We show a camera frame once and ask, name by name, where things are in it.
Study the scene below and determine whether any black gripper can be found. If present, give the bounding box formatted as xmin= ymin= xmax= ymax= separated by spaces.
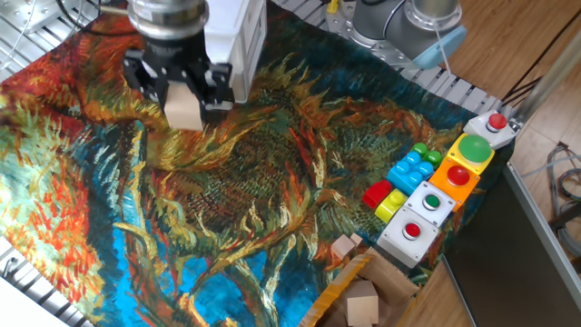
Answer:
xmin=122 ymin=34 xmax=235 ymax=112

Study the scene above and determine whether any large plain wooden cube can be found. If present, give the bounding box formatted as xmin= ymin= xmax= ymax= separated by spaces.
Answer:
xmin=162 ymin=83 xmax=205 ymax=133
xmin=346 ymin=280 xmax=380 ymax=327

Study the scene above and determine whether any white drawer with black handle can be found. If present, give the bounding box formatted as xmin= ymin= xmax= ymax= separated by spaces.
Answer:
xmin=123 ymin=74 xmax=235 ymax=110

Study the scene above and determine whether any white plastic drawer cabinet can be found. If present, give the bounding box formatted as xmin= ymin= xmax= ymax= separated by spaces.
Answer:
xmin=202 ymin=0 xmax=269 ymax=113

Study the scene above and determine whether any sunflower painting print cloth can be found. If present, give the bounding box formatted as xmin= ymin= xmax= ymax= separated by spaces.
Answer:
xmin=0 ymin=0 xmax=517 ymax=327

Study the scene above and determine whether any red toy brick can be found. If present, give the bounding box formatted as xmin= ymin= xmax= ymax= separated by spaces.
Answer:
xmin=361 ymin=179 xmax=394 ymax=210

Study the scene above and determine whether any small wooden block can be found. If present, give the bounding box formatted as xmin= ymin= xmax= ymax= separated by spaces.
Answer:
xmin=330 ymin=234 xmax=358 ymax=261

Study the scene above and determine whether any yellow toy brick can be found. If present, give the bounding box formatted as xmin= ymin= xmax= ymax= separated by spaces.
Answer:
xmin=374 ymin=189 xmax=409 ymax=224

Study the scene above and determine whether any blue toy brick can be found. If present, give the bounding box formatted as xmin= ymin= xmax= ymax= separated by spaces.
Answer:
xmin=386 ymin=151 xmax=436 ymax=197

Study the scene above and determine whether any green toy brick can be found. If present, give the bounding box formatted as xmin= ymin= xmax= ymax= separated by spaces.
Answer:
xmin=410 ymin=142 xmax=444 ymax=169

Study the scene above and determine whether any large white red-button box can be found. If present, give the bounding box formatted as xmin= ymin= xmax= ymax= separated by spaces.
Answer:
xmin=375 ymin=206 xmax=440 ymax=269

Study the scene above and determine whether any white green-button box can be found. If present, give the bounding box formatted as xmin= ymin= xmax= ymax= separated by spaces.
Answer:
xmin=403 ymin=180 xmax=458 ymax=228

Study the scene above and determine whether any brown cardboard box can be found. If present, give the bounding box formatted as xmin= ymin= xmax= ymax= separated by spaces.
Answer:
xmin=297 ymin=247 xmax=421 ymax=327

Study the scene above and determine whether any orange red-button box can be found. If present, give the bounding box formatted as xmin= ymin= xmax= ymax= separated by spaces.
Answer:
xmin=428 ymin=156 xmax=481 ymax=213

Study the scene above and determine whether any yellow green-dome button box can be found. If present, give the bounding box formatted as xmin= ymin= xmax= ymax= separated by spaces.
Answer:
xmin=446 ymin=133 xmax=496 ymax=176

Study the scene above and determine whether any grey red emergency-button box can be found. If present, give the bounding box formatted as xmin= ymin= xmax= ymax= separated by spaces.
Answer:
xmin=462 ymin=110 xmax=518 ymax=151

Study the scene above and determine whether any clear plastic tube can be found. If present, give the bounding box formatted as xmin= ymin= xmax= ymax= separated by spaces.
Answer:
xmin=519 ymin=154 xmax=581 ymax=179

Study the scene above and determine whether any dark flat bar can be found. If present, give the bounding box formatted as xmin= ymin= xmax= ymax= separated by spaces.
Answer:
xmin=547 ymin=202 xmax=581 ymax=232

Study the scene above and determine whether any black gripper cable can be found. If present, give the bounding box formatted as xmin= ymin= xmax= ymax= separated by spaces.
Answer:
xmin=54 ymin=0 xmax=137 ymax=35

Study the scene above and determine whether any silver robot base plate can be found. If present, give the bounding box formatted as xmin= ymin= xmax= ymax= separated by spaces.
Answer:
xmin=324 ymin=0 xmax=439 ymax=72

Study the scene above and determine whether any silver metal bracket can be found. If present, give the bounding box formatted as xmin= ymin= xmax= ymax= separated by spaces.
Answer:
xmin=0 ymin=0 xmax=76 ymax=35

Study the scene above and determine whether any thin white string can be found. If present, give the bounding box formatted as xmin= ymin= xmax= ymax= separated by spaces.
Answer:
xmin=433 ymin=21 xmax=453 ymax=74

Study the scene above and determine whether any black floor cable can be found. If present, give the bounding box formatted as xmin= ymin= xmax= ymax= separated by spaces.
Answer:
xmin=501 ymin=8 xmax=581 ymax=108

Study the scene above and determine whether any aluminium frame post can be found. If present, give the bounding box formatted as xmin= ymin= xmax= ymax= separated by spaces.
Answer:
xmin=512 ymin=40 xmax=581 ymax=124

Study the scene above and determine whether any black panel with aluminium frame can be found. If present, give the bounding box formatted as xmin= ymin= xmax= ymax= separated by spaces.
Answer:
xmin=442 ymin=161 xmax=581 ymax=327

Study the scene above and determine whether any grey cable coil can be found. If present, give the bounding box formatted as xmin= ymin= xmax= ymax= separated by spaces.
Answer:
xmin=547 ymin=141 xmax=581 ymax=258

